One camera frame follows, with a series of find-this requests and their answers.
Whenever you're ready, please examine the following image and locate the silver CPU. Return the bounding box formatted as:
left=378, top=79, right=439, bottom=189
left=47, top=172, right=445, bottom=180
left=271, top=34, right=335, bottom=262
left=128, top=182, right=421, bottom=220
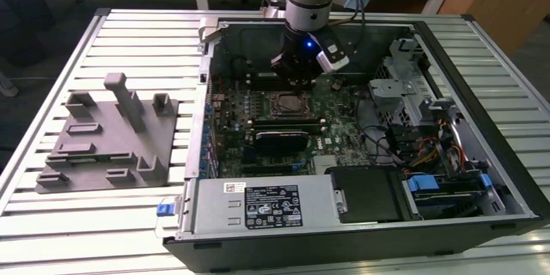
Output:
left=278, top=95, right=306, bottom=111

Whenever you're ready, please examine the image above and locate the metal socket cover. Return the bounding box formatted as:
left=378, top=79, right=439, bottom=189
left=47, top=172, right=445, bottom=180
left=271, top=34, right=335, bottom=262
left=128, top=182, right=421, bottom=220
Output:
left=268, top=90, right=315, bottom=119

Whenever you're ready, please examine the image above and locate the CPU socket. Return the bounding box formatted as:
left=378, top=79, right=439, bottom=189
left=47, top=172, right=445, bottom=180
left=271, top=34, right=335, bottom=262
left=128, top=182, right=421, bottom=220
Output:
left=266, top=90, right=316, bottom=120

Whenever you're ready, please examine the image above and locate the green motherboard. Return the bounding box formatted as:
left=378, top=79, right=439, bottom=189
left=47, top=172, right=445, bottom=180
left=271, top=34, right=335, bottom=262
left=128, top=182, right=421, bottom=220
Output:
left=206, top=75, right=375, bottom=179

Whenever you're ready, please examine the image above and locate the green RAM stick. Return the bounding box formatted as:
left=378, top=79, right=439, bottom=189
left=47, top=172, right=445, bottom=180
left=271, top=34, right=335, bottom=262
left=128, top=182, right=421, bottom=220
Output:
left=64, top=153, right=132, bottom=164
left=252, top=119, right=323, bottom=134

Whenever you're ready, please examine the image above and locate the silver metal drive cage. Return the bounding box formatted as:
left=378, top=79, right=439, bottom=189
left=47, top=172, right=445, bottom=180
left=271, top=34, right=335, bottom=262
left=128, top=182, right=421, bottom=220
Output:
left=368, top=39, right=435, bottom=121

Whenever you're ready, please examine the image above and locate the black graphics card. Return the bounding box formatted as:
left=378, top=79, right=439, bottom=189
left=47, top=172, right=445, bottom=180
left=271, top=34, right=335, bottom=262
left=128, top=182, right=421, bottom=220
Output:
left=252, top=130, right=310, bottom=154

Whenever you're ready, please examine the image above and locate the silver chipset heatsink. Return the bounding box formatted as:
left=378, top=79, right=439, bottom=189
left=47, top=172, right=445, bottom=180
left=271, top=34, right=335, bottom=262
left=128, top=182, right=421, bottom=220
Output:
left=312, top=155, right=339, bottom=175

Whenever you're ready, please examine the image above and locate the black expansion slot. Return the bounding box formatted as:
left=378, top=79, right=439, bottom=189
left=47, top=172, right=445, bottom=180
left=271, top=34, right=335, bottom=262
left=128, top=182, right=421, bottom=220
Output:
left=243, top=164, right=294, bottom=175

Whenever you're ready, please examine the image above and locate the black plastic shroud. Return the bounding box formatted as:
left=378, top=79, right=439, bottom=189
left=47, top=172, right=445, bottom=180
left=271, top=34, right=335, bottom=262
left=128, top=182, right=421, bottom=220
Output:
left=324, top=165, right=417, bottom=224

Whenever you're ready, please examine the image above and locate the wooden cabinet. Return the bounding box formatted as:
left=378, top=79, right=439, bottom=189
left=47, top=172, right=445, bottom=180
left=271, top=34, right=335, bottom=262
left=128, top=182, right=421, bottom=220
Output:
left=438, top=0, right=550, bottom=59

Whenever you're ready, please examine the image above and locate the hard disk in blue carrier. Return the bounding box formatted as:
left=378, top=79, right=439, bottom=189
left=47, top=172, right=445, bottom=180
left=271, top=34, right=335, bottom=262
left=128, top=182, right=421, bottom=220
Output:
left=403, top=173, right=494, bottom=218

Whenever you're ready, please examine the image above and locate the grey power supply unit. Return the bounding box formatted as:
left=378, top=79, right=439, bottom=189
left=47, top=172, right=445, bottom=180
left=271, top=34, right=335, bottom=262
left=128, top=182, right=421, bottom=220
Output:
left=188, top=176, right=340, bottom=236

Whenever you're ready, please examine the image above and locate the grey parts rack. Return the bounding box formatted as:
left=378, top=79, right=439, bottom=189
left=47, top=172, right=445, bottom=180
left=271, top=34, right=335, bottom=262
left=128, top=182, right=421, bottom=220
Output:
left=33, top=73, right=180, bottom=194

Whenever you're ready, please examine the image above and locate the black open PC case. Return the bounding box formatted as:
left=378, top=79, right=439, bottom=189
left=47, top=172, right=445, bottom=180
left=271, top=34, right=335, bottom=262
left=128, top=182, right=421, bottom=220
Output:
left=162, top=16, right=550, bottom=272

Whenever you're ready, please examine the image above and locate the white plastic foot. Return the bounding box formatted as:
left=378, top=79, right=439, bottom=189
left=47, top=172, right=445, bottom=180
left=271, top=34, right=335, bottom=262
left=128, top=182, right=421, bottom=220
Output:
left=0, top=73, right=20, bottom=98

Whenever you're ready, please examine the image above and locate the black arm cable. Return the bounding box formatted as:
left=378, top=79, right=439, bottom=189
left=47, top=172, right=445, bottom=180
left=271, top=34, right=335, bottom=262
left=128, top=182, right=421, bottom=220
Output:
left=342, top=0, right=367, bottom=55

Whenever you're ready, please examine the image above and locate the orange yellow wire bundle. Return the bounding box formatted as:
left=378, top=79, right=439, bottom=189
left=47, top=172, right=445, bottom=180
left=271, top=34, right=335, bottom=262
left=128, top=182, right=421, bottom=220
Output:
left=410, top=119, right=469, bottom=175

